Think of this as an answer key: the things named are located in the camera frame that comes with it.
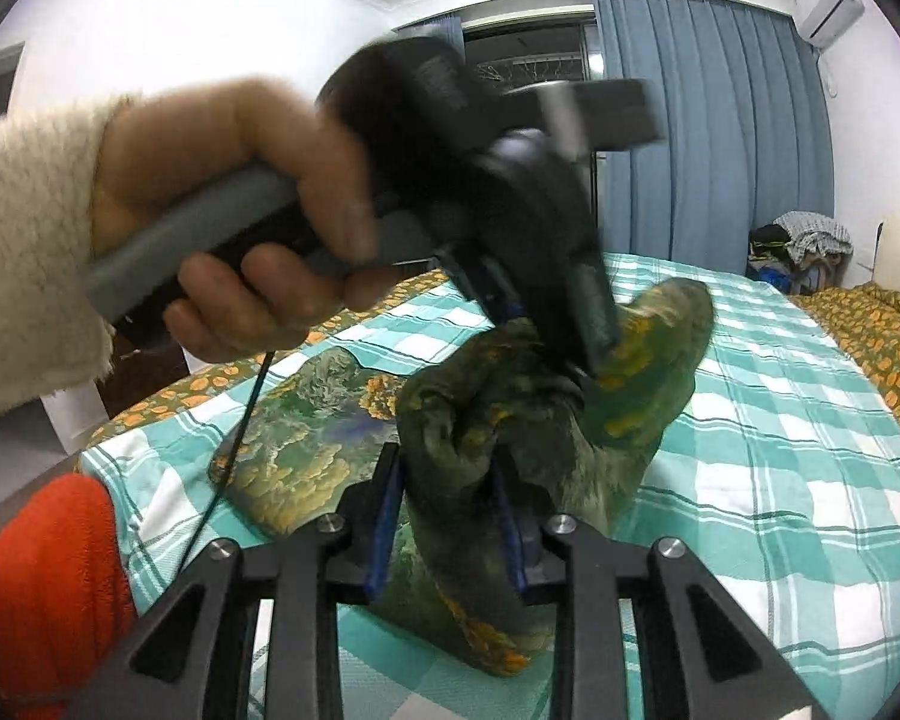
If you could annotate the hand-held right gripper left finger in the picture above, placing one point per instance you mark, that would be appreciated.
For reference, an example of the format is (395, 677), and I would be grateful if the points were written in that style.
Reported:
(386, 521)

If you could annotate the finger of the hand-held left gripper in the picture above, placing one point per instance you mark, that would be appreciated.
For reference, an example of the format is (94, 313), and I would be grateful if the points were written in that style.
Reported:
(570, 300)

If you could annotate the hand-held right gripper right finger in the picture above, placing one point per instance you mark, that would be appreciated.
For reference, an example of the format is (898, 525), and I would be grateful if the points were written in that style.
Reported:
(511, 536)

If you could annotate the green landscape print dress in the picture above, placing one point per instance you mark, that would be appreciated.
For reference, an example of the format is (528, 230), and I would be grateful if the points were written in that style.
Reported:
(457, 420)

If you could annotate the person's left forearm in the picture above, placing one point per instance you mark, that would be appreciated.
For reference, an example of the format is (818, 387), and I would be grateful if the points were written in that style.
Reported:
(22, 240)

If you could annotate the pile of clothes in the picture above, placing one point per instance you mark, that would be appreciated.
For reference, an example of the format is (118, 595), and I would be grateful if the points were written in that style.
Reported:
(810, 232)

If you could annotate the person's left hand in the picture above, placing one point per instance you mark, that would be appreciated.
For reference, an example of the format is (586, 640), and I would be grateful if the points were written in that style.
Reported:
(195, 142)

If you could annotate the window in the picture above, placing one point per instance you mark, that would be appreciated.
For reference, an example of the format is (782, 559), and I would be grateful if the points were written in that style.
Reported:
(525, 52)

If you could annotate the blue curtain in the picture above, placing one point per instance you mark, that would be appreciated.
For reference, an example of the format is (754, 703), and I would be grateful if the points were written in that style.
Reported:
(720, 127)

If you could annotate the teal checked blanket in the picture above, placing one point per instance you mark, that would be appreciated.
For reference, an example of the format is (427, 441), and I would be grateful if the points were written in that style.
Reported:
(757, 465)

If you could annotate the dark brown furniture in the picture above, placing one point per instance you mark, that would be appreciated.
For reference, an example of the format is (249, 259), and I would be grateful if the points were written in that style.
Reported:
(131, 375)

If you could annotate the orange floral bed sheet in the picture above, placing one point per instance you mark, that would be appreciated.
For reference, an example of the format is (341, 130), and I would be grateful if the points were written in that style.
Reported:
(885, 345)

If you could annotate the person's orange clothing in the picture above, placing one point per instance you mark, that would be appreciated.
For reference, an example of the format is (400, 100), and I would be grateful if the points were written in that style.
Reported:
(45, 577)

